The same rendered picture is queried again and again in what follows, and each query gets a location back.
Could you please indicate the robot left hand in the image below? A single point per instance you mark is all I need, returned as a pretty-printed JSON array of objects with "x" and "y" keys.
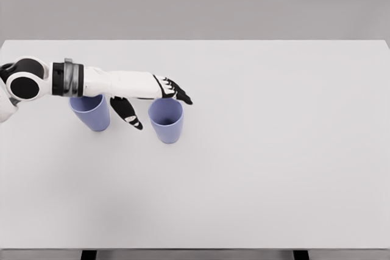
[{"x": 137, "y": 85}]

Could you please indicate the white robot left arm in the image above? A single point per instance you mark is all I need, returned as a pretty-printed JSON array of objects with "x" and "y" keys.
[{"x": 65, "y": 78}]

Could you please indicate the lavender plastic cup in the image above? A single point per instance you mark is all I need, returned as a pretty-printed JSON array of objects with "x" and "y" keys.
[
  {"x": 93, "y": 112},
  {"x": 167, "y": 123}
]

